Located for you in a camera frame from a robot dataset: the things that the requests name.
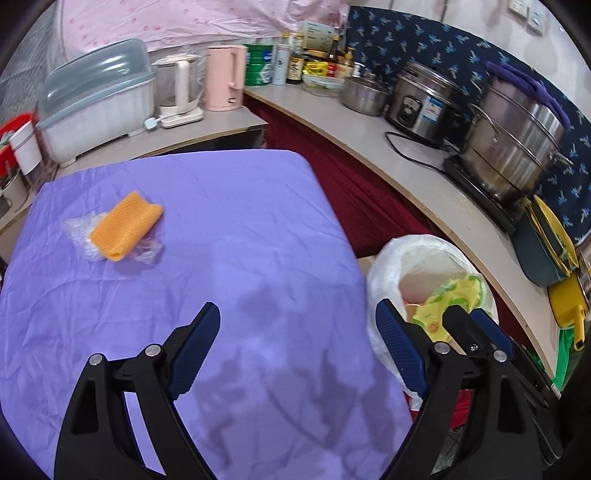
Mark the dark sauce bottle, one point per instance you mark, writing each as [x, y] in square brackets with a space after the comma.
[295, 62]

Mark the purple tablecloth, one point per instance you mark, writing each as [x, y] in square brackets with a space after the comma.
[231, 230]

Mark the stack of yellow teal basins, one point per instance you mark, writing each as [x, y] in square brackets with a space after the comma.
[542, 249]

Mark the white wall socket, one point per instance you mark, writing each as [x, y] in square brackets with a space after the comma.
[535, 18]
[518, 7]

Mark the navy floral cloth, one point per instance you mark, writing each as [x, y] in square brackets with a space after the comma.
[438, 41]

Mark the yellow plastic dustpan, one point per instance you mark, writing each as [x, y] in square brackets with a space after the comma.
[570, 304]

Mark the large steel steamer pot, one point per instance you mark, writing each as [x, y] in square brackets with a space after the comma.
[512, 143]

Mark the clear container with green lid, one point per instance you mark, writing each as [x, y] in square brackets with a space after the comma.
[323, 85]

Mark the yellow jar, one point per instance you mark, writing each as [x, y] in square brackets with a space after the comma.
[316, 68]

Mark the steel rice cooker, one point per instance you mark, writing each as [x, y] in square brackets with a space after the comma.
[425, 106]

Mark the pink dotted sheet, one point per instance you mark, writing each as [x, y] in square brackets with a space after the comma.
[207, 21]

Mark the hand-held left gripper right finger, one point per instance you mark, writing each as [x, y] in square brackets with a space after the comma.
[401, 346]

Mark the small brown bottle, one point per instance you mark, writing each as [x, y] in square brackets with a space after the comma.
[349, 62]

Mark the pink electric kettle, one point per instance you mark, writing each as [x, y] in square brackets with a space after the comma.
[224, 78]

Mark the white canister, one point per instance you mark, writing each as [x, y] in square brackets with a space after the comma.
[25, 147]

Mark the red plastic basin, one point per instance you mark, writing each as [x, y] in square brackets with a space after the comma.
[9, 138]

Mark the white green carton box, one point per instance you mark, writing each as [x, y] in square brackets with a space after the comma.
[318, 34]

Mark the white power plug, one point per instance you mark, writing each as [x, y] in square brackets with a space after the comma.
[153, 123]

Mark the dish box with blue-grey lid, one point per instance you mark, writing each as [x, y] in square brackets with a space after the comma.
[97, 92]

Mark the grey checked cloth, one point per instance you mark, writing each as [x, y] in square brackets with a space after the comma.
[27, 69]

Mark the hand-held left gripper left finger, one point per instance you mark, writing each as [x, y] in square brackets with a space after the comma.
[194, 350]

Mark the purple cloth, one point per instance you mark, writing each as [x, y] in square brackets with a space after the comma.
[531, 85]

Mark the white glass electric kettle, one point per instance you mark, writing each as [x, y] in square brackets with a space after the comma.
[178, 87]

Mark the green plastic bag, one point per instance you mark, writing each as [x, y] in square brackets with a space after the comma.
[564, 360]

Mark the orange sponge cloth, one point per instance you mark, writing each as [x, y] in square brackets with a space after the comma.
[124, 221]

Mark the white plastic bin bag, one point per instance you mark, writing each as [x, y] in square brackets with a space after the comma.
[383, 272]

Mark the yellow green packaging bag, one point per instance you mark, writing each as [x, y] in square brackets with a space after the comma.
[457, 290]

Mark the clear plastic wrap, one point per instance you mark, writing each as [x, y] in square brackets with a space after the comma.
[78, 230]

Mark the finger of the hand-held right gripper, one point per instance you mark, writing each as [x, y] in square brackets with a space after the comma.
[461, 325]
[491, 330]

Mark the small steel pot with lid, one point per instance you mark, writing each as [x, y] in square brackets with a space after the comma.
[364, 97]

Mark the red label sauce bottle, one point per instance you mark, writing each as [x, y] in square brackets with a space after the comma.
[332, 57]

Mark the green tin can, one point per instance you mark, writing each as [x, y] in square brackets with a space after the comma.
[258, 64]

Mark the dark red curtain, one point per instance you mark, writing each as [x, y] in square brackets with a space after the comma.
[351, 184]

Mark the black induction cooker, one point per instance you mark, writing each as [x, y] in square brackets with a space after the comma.
[480, 203]

